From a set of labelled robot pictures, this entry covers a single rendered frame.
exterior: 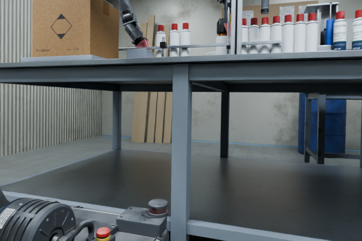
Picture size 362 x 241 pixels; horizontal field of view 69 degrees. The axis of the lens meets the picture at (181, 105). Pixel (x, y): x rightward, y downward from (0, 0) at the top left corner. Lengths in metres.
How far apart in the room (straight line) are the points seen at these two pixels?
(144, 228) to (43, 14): 0.98
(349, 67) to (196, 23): 3.89
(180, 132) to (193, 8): 3.94
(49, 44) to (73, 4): 0.20
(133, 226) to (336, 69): 0.81
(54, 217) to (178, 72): 0.59
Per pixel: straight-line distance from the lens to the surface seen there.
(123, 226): 0.97
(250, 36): 1.37
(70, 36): 1.25
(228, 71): 0.94
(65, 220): 0.78
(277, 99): 4.41
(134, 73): 1.05
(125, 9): 1.59
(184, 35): 1.43
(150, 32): 4.63
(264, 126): 4.41
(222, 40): 1.65
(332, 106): 3.69
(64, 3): 1.31
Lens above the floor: 0.67
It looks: 1 degrees down
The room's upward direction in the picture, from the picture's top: 1 degrees clockwise
